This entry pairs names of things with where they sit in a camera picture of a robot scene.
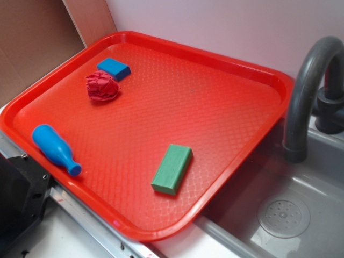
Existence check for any crumpled red paper ball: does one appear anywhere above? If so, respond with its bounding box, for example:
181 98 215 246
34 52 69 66
85 71 120 102

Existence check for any green rectangular block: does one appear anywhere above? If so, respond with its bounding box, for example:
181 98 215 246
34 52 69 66
151 145 193 196

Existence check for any blue rectangular block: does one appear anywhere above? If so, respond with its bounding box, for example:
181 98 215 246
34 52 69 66
96 58 131 81

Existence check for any brown cardboard panel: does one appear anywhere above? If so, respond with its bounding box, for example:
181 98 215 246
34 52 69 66
1 1 116 106

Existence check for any black metal mount block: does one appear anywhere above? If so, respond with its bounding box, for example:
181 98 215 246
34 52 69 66
1 155 52 256

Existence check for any grey curved faucet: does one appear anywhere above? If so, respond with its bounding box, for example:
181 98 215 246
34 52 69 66
283 36 343 163

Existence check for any red plastic tray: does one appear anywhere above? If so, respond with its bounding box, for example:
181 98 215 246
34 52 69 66
1 32 293 242

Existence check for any grey plastic sink basin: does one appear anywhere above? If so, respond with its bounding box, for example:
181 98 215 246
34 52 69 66
196 122 343 257

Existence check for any blue toy bottle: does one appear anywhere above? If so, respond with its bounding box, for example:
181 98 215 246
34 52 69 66
32 124 82 176

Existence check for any round sink drain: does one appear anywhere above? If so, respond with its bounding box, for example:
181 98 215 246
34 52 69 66
257 195 311 239

